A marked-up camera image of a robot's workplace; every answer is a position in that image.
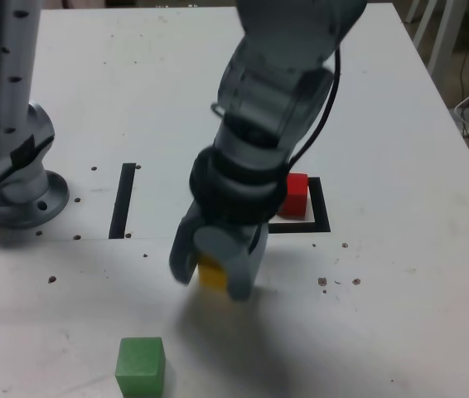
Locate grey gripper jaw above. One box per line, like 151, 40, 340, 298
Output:
168, 202, 203, 288
195, 223, 269, 303

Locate yellow cube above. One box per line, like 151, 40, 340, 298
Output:
196, 250, 231, 291

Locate red cube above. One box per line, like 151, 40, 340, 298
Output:
278, 172, 310, 220

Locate green cube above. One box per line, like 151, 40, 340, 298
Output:
114, 336, 166, 397

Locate black tape square outline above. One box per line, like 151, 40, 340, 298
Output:
265, 177, 331, 234

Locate black tape strip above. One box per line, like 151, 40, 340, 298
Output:
108, 163, 137, 240

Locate white furniture leg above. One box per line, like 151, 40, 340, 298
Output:
427, 0, 464, 80
404, 0, 426, 24

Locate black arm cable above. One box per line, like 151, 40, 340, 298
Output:
275, 41, 343, 196

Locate thin black hanging cable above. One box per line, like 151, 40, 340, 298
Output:
459, 50, 468, 107

